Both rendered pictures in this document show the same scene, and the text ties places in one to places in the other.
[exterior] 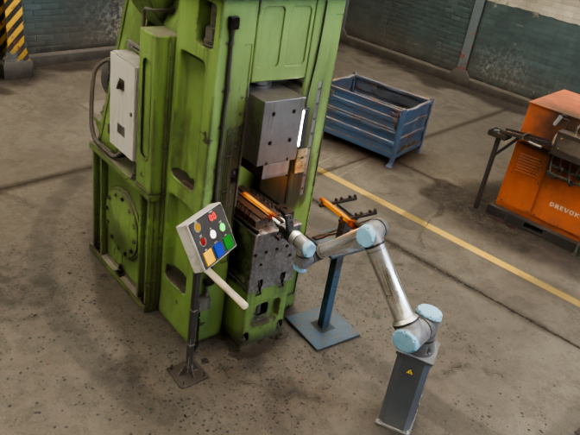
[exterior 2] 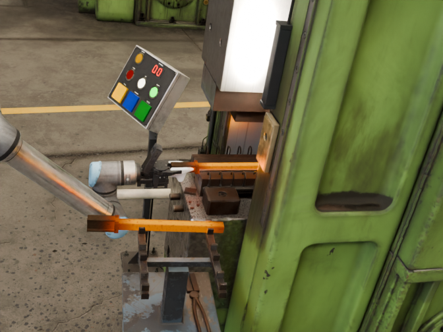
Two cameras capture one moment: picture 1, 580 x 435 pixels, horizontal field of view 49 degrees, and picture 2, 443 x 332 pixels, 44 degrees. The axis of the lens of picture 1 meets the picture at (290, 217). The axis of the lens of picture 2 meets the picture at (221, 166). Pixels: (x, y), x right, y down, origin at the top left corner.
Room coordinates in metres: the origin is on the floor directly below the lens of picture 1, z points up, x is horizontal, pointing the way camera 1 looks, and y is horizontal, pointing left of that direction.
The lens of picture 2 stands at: (4.33, -1.47, 2.08)
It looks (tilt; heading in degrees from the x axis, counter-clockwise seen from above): 31 degrees down; 115
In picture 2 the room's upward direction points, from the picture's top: 10 degrees clockwise
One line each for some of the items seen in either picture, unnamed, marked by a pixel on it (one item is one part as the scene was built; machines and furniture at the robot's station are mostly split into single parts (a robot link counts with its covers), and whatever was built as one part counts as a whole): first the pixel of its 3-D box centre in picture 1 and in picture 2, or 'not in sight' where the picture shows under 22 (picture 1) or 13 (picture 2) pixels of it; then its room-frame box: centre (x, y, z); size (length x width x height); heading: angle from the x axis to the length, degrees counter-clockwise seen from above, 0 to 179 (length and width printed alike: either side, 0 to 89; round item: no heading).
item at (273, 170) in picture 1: (255, 156); (264, 88); (3.63, 0.28, 1.32); 0.42 x 0.20 x 0.10; 43
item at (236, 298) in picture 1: (225, 286); (153, 193); (3.17, 0.32, 0.62); 0.44 x 0.05 x 0.05; 43
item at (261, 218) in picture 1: (249, 206); (247, 172); (3.63, 0.28, 0.96); 0.42 x 0.20 x 0.09; 43
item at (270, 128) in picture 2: (300, 160); (267, 142); (3.79, -0.01, 1.27); 0.09 x 0.02 x 0.17; 133
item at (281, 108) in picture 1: (265, 118); (281, 25); (3.66, 0.25, 1.56); 0.42 x 0.39 x 0.40; 43
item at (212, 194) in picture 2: (283, 212); (221, 201); (3.64, 0.04, 0.95); 0.12 x 0.08 x 0.06; 43
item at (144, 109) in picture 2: (227, 242); (143, 111); (3.08, 0.33, 1.01); 0.07 x 0.05 x 0.07; 158
